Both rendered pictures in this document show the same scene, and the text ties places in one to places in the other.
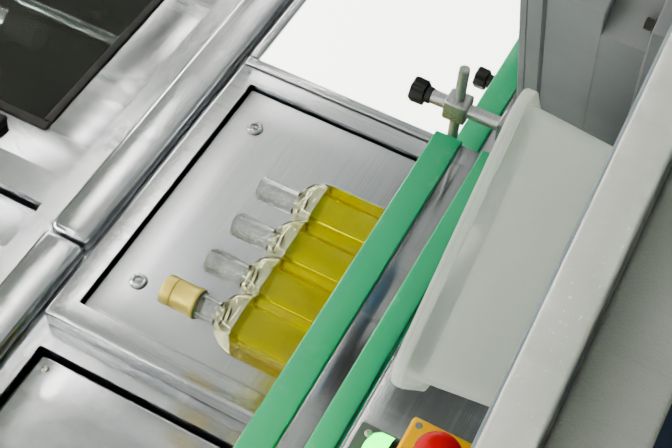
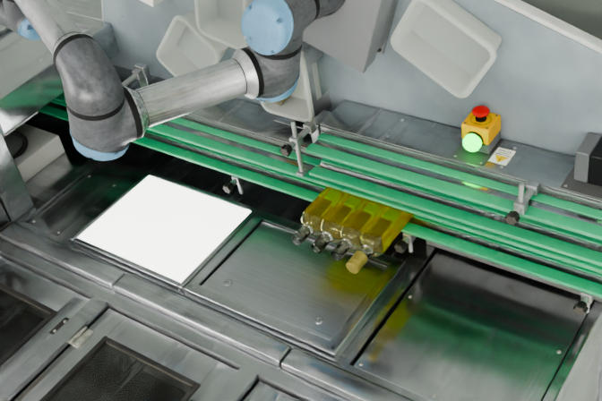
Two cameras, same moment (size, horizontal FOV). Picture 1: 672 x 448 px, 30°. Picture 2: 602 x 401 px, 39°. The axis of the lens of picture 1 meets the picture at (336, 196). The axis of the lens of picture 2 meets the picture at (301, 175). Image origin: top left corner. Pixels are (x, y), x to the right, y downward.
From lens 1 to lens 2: 1.64 m
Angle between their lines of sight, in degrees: 51
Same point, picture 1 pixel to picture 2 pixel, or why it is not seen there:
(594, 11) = not seen: outside the picture
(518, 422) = (527, 7)
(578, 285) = not seen: outside the picture
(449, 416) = (446, 138)
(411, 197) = (340, 155)
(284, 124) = (227, 272)
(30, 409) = (383, 367)
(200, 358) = (364, 294)
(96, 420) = (390, 341)
